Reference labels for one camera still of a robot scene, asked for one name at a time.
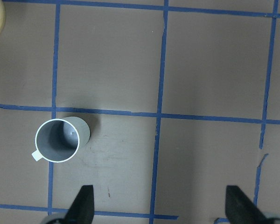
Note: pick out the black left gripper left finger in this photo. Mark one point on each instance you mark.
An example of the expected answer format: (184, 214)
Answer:
(82, 209)

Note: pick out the white mug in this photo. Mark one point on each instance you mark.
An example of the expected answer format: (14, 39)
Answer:
(58, 140)

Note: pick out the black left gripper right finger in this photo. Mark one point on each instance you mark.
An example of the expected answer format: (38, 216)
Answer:
(239, 209)

